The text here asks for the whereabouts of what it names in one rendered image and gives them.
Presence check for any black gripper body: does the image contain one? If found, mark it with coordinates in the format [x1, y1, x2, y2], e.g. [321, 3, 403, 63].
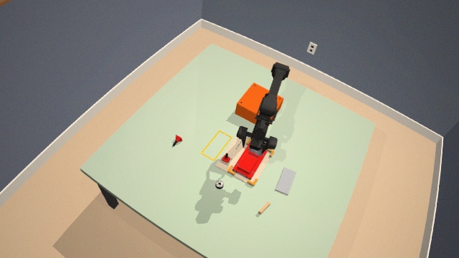
[236, 126, 278, 150]

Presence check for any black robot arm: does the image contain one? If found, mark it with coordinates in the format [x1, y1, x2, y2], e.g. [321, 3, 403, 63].
[250, 62, 290, 151]

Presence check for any tan flat bar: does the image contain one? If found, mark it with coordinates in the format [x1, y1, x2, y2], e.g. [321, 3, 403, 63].
[258, 202, 270, 214]

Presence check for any black short cylinder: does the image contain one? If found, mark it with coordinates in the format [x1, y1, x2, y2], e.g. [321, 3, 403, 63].
[215, 181, 224, 189]

